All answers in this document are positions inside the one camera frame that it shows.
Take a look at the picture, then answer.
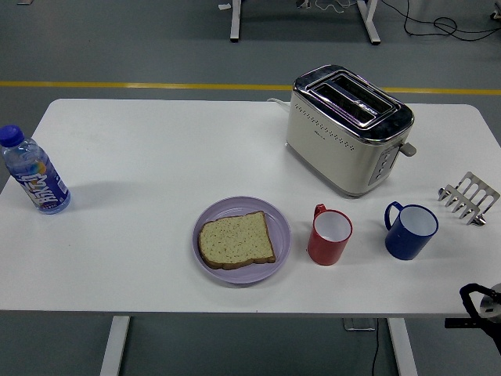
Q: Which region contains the blue enamel cup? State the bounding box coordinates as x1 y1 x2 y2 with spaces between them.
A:
384 201 439 261

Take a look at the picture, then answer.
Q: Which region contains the slice of bread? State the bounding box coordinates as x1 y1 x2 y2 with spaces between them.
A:
197 210 277 270

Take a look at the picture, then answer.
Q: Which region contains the red enamel cup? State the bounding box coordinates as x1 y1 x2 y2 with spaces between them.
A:
307 203 354 266

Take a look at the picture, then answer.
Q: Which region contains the white background desk leg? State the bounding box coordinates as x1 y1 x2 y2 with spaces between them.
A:
229 0 243 43
355 0 382 45

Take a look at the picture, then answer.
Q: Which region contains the purple round plate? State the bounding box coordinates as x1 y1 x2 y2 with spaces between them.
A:
191 195 293 286

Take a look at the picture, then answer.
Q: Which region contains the cream and chrome toaster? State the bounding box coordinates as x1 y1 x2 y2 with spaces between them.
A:
284 63 418 199

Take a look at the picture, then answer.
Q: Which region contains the grey floor socket plate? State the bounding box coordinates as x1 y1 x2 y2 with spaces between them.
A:
343 317 377 332

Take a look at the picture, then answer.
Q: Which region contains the white table leg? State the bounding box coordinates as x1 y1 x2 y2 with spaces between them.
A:
99 315 132 376
387 317 419 376

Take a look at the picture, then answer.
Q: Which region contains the blue-capped drink bottle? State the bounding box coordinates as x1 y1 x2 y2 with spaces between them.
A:
0 124 72 215

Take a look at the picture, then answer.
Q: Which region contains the metal toast rack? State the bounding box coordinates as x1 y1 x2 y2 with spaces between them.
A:
437 171 501 227

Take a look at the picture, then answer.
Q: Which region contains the white floor cable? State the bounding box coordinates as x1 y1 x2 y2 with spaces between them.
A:
315 0 355 13

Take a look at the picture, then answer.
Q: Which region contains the black cable under table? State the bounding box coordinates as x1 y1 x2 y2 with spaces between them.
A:
370 317 381 376

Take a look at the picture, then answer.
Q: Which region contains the black floor cable loop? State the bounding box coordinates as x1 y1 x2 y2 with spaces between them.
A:
381 0 501 42

